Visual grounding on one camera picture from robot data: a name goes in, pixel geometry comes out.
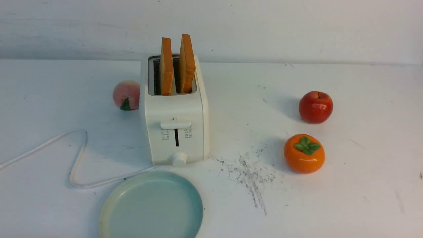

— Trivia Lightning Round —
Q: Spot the toasted bread slice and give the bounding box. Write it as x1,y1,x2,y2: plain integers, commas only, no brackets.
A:
159,37,174,95
179,34,196,93

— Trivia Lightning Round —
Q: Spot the white two-slot toaster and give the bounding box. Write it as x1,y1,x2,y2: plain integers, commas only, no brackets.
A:
138,55,210,166

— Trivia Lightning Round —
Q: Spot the pink peach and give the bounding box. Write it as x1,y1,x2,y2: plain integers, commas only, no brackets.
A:
112,80,140,110

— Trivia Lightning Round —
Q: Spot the pale blue-green plate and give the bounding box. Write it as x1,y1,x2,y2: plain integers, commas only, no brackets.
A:
99,171,204,238

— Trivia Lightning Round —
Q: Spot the orange persimmon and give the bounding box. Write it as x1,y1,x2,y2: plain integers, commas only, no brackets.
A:
284,134,326,174

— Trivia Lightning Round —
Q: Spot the red apple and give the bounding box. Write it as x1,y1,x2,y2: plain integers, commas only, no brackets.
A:
299,91,334,124

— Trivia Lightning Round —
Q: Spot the white toaster power cord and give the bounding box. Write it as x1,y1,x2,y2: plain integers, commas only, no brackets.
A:
0,129,156,189

